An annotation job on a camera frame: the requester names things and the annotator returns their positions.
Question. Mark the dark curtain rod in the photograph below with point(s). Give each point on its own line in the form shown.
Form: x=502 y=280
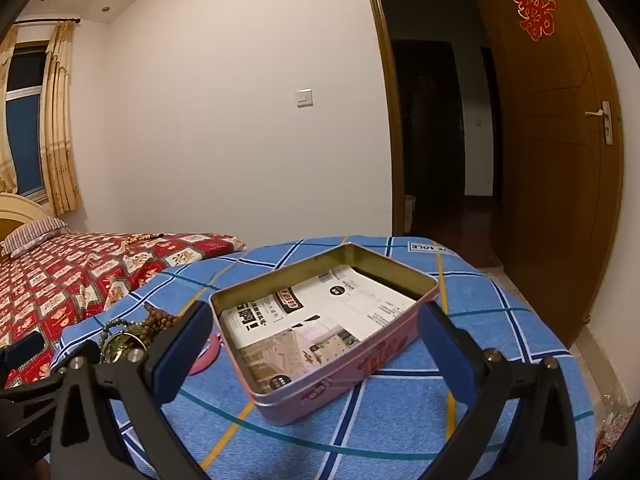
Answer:
x=45 y=21

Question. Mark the window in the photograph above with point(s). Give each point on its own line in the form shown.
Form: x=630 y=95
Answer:
x=25 y=130

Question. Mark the red paper door decoration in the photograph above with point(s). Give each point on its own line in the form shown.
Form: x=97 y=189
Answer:
x=532 y=10

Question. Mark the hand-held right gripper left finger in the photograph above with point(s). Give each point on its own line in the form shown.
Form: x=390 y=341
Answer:
x=182 y=355

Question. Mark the brown wooden bead strand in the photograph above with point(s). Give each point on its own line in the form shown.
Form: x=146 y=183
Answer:
x=160 y=322

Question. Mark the blue plaid cloth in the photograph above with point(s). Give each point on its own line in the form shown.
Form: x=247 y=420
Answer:
x=400 y=435

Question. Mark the cream wooden headboard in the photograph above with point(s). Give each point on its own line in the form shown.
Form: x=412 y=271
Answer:
x=15 y=207

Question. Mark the brown wooden door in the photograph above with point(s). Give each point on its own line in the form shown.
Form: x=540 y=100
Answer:
x=550 y=185

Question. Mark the white light switch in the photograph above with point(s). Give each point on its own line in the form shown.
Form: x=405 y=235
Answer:
x=304 y=98

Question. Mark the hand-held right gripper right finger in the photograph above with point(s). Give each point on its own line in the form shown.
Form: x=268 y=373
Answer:
x=445 y=355

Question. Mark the striped pillow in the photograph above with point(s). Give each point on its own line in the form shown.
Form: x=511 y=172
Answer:
x=30 y=235

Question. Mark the wooden door frame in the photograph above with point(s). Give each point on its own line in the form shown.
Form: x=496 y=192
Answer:
x=395 y=135

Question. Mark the red patterned bedspread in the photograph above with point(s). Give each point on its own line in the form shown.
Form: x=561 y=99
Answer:
x=60 y=280

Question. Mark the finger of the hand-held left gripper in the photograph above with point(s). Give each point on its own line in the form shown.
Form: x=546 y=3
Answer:
x=22 y=350

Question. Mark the pink tin box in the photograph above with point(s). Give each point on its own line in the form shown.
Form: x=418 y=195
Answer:
x=350 y=380

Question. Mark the pink bangle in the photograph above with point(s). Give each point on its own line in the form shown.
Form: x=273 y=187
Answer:
x=210 y=355

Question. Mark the pale waste basket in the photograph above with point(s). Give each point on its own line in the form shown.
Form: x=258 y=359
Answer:
x=410 y=212

